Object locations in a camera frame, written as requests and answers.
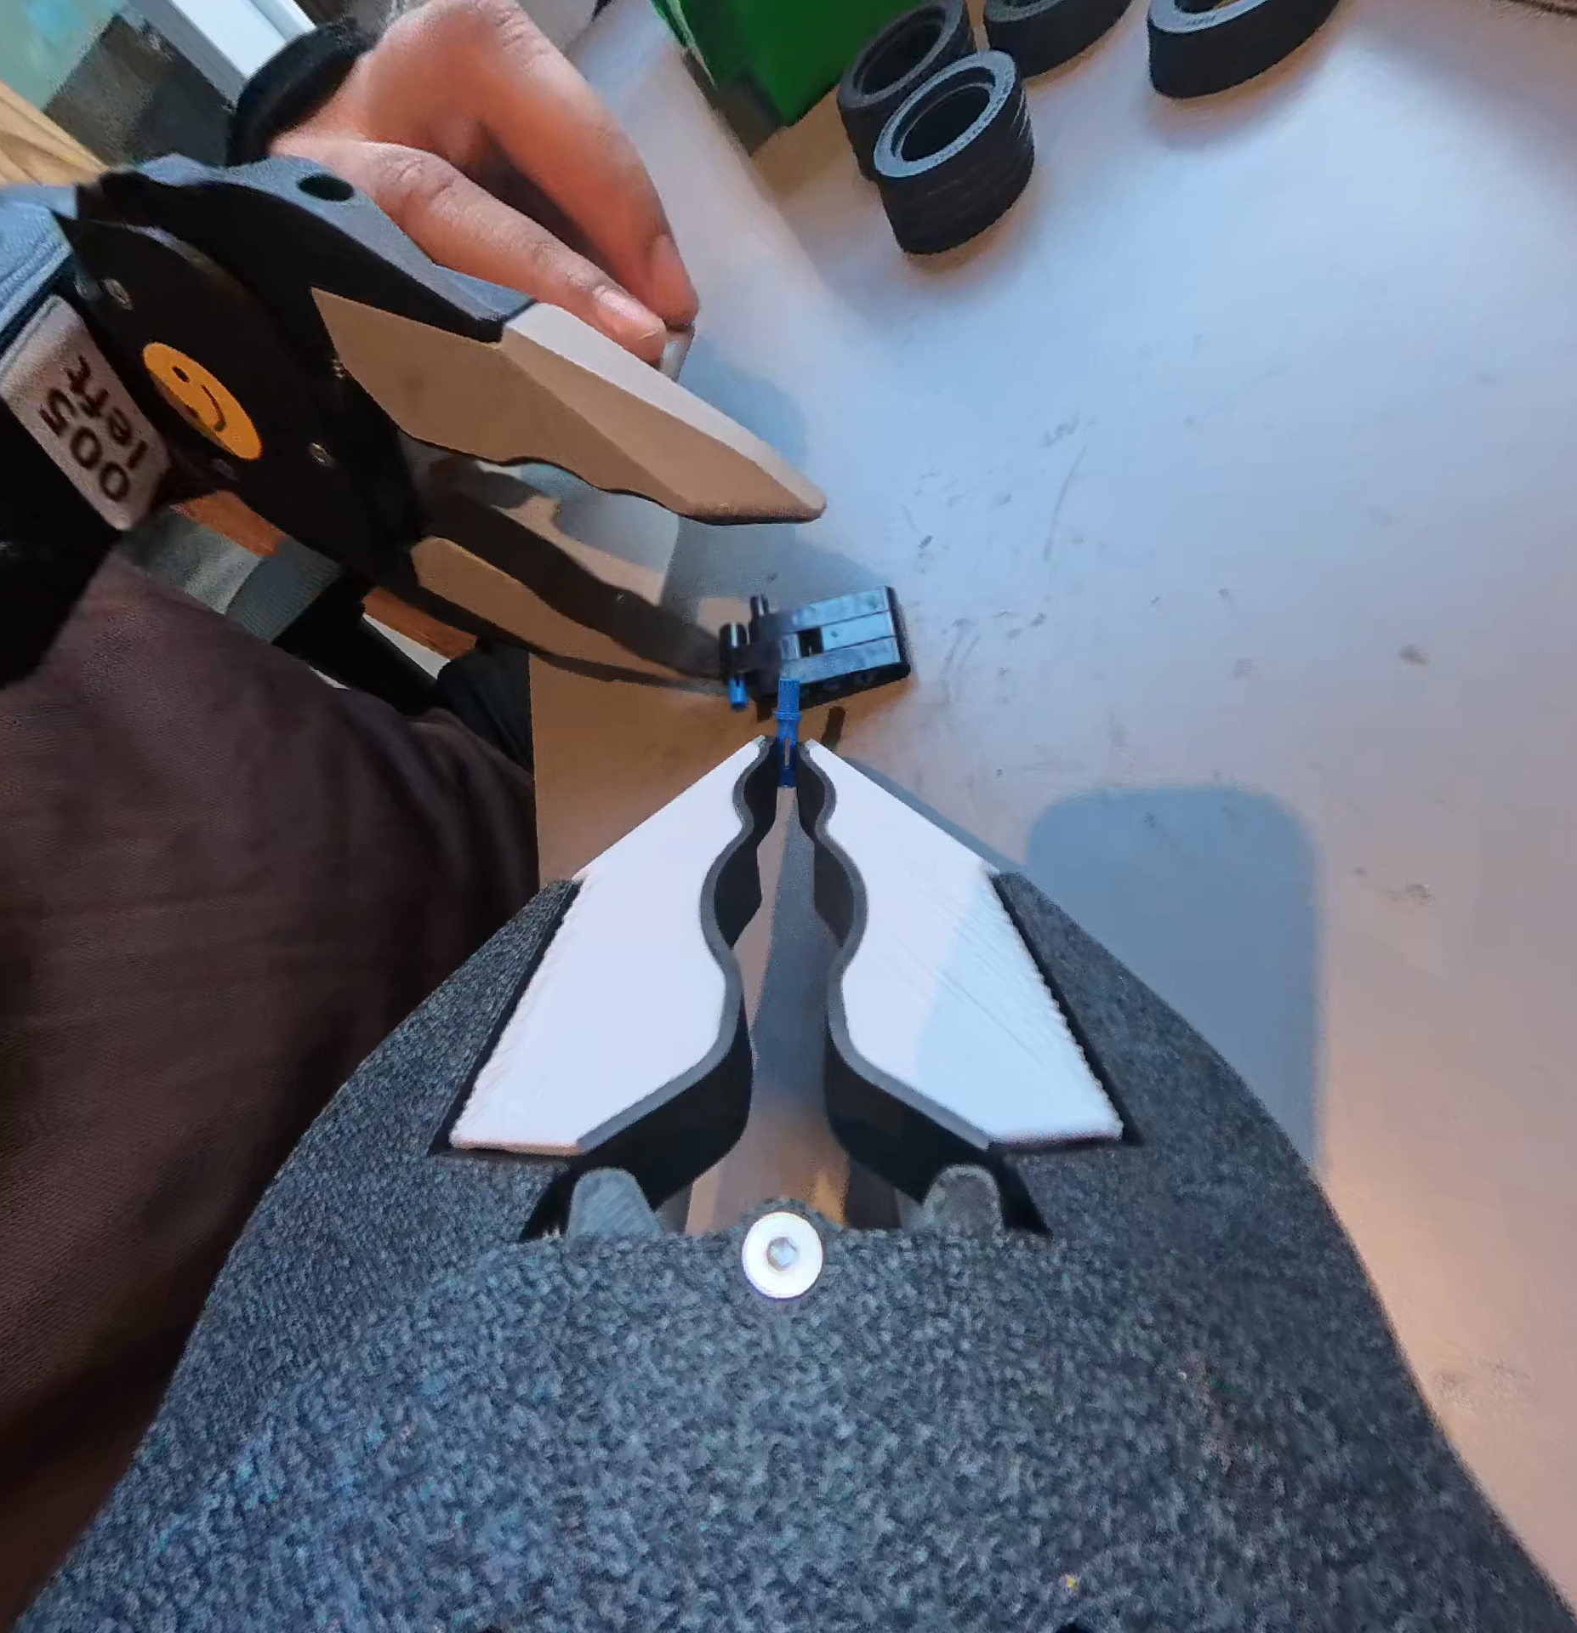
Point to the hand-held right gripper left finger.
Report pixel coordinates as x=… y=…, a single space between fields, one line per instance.
x=609 y=996

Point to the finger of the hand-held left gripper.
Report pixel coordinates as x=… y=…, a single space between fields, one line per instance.
x=572 y=408
x=546 y=625

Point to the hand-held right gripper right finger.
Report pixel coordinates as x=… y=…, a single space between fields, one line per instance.
x=966 y=996

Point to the blue toy pin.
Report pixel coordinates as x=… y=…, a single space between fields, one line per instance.
x=734 y=689
x=786 y=715

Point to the black toy brick assembly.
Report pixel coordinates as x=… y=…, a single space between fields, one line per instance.
x=839 y=639

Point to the white desk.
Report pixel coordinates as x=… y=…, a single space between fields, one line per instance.
x=1247 y=510

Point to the person's left hand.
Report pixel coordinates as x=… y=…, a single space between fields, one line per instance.
x=482 y=116

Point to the green box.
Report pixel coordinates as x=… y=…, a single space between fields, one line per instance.
x=788 y=51

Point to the black toy tyre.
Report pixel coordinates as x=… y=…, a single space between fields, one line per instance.
x=1056 y=51
x=859 y=102
x=954 y=217
x=1235 y=77

